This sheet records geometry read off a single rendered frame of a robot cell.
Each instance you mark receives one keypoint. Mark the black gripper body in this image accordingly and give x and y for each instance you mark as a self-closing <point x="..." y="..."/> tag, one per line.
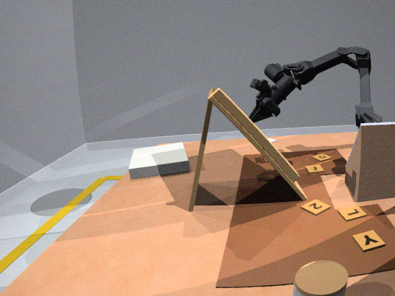
<point x="272" y="101"/>

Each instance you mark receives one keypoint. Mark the grey cylindrical canister with tan lid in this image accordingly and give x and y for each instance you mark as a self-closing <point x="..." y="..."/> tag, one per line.
<point x="320" y="278"/>

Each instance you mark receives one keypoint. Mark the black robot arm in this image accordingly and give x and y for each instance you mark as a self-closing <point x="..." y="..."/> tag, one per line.
<point x="306" y="71"/>

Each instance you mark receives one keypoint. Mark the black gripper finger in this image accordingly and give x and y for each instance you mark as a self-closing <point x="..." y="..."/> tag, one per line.
<point x="255" y="109"/>
<point x="261" y="114"/>

